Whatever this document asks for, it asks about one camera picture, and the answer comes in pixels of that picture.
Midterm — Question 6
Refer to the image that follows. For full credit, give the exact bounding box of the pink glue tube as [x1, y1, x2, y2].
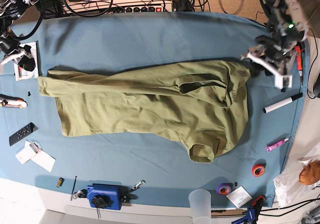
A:
[266, 138, 289, 153]

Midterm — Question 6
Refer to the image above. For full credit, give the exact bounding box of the blue bar clamp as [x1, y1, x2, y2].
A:
[231, 195, 266, 224]

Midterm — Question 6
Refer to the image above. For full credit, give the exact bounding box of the white card stack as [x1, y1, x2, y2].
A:
[15, 140, 41, 164]

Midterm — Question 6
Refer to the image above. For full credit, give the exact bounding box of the small green battery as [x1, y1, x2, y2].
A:
[56, 177, 64, 188]

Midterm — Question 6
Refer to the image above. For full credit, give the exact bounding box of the orange white utility knife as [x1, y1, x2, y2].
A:
[0, 94, 28, 109]

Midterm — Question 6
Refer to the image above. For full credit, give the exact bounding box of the silver carabiner clip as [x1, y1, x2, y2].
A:
[129, 180, 146, 193]

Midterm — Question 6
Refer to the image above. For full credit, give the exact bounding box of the white plastic bag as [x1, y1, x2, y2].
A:
[273, 143, 320, 208]

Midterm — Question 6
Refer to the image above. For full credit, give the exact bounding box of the purple tape roll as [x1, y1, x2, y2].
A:
[216, 182, 233, 196]

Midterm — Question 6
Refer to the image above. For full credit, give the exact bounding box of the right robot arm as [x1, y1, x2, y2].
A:
[0, 0, 45, 72]

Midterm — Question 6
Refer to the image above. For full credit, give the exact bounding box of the small black clip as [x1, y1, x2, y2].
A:
[280, 87, 287, 93]

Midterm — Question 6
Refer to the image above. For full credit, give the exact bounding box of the olive green t-shirt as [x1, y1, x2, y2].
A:
[38, 60, 251, 163]

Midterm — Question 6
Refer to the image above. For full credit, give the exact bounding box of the brown bread item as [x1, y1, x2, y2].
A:
[299, 160, 320, 186]

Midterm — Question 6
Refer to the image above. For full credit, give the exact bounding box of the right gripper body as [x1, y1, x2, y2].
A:
[0, 44, 32, 66]

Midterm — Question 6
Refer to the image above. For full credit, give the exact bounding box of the red tape roll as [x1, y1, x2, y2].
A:
[251, 164, 265, 177]

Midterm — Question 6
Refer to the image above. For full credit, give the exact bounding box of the white power strip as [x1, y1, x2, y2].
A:
[66, 0, 174, 15]

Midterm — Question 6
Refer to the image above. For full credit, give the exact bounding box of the orange black screwdriver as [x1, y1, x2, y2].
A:
[294, 44, 304, 87]

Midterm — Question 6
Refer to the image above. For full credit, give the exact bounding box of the black remote control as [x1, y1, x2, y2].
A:
[9, 122, 37, 146]

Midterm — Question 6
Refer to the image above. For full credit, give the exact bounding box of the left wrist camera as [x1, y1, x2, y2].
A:
[274, 74, 293, 90]

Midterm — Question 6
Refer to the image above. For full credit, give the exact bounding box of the white paper card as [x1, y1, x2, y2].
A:
[226, 186, 252, 208]

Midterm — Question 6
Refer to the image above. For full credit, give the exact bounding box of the clear plastic cup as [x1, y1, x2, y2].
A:
[188, 189, 211, 224]

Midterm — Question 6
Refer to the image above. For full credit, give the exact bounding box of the blue clamp block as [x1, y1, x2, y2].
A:
[86, 183, 122, 211]

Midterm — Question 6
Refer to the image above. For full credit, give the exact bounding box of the black zip tie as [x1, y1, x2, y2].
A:
[70, 176, 77, 201]

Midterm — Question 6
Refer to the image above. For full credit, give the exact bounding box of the white black marker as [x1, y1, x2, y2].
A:
[262, 92, 303, 114]

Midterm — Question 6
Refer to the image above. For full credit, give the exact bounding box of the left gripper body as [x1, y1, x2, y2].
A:
[240, 46, 295, 77]

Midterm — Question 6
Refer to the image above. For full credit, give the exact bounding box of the white paper sheet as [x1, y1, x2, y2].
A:
[31, 150, 56, 172]

